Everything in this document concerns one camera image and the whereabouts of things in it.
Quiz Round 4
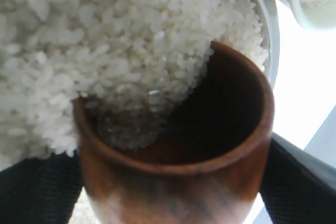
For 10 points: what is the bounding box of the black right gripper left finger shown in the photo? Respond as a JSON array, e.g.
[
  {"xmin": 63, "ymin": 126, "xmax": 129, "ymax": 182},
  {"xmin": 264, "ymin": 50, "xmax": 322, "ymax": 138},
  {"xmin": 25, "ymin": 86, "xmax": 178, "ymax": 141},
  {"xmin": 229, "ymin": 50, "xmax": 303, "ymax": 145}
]
[{"xmin": 1, "ymin": 154, "xmax": 83, "ymax": 224}]

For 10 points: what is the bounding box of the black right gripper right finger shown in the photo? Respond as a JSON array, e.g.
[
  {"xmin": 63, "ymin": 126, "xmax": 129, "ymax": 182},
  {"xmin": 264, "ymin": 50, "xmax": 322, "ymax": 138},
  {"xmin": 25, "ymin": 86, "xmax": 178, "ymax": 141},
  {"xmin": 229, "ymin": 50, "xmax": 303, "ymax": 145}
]
[{"xmin": 259, "ymin": 134, "xmax": 335, "ymax": 223}]

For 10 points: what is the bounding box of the brown wooden cup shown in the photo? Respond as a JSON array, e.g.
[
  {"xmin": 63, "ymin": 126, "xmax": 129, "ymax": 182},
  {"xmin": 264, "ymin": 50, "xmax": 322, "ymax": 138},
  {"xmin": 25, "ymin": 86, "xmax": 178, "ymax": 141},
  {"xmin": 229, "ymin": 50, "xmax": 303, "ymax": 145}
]
[{"xmin": 73, "ymin": 41, "xmax": 275, "ymax": 223}]

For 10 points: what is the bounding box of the rice heap in tray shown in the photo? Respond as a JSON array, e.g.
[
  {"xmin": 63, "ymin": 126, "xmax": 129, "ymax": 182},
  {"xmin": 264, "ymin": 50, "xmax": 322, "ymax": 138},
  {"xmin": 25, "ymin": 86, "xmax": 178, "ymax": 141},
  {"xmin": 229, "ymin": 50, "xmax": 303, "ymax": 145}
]
[{"xmin": 1, "ymin": 0, "xmax": 269, "ymax": 167}]

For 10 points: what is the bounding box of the round steel tray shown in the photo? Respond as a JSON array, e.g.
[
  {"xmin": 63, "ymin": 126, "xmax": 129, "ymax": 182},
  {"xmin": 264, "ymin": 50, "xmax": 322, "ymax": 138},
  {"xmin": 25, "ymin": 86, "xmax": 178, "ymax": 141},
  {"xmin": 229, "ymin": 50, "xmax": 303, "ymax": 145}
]
[{"xmin": 253, "ymin": 0, "xmax": 280, "ymax": 87}]

